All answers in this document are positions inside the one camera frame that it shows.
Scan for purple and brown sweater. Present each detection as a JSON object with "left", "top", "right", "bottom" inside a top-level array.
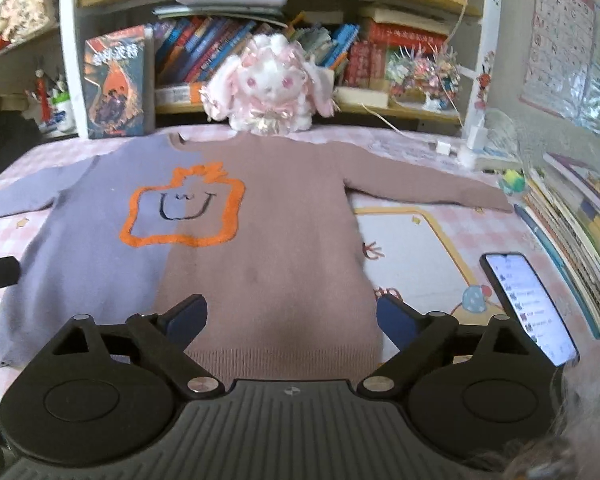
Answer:
[{"left": 0, "top": 131, "right": 514, "bottom": 386}]

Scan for small toy figures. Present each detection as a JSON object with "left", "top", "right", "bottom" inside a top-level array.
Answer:
[{"left": 26, "top": 67, "right": 77, "bottom": 134}]

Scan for pink paper flower ornament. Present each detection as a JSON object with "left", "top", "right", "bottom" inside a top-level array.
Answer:
[{"left": 384, "top": 44, "right": 464, "bottom": 112}]

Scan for white flat device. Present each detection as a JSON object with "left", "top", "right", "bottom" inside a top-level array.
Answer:
[{"left": 172, "top": 0, "right": 289, "bottom": 12}]

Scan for green and yellow toy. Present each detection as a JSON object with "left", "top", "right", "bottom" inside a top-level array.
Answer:
[{"left": 499, "top": 167, "right": 527, "bottom": 195}]

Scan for alphabet wall poster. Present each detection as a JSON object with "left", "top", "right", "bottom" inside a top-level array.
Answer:
[{"left": 519, "top": 0, "right": 600, "bottom": 142}]

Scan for stack of picture books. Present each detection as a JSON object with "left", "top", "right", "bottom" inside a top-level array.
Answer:
[{"left": 514, "top": 152, "right": 600, "bottom": 339}]

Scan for black smartphone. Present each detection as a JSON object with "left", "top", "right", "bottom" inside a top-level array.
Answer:
[{"left": 480, "top": 252, "right": 580, "bottom": 367}]

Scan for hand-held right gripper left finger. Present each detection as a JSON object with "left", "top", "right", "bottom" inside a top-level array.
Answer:
[{"left": 52, "top": 293, "right": 222, "bottom": 401}]

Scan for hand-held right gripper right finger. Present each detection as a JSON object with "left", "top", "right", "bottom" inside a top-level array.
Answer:
[{"left": 357, "top": 294, "right": 520, "bottom": 401}]

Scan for pink and white plush bunny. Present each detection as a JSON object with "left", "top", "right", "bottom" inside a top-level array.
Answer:
[{"left": 200, "top": 33, "right": 339, "bottom": 136}]

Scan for row of red books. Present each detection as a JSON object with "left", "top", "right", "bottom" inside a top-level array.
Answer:
[{"left": 344, "top": 20, "right": 449, "bottom": 87}]

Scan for dark cover book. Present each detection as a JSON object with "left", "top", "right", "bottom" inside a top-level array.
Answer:
[{"left": 83, "top": 25, "right": 156, "bottom": 140}]

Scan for grey fluffy cloth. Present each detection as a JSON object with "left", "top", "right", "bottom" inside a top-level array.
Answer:
[{"left": 500, "top": 360, "right": 600, "bottom": 480}]

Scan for white bookshelf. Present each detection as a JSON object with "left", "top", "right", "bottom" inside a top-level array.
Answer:
[{"left": 0, "top": 0, "right": 503, "bottom": 141}]

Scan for row of colourful books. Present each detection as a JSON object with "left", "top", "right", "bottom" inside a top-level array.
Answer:
[{"left": 152, "top": 14, "right": 361, "bottom": 86}]

